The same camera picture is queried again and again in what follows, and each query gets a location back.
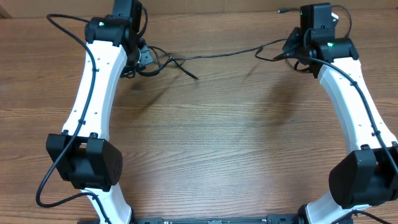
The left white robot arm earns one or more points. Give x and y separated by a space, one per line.
82 153

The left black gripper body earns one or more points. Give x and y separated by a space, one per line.
145 56

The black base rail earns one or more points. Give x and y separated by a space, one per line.
269 219

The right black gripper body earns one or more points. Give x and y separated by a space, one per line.
293 48

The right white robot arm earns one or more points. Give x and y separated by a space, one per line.
367 176

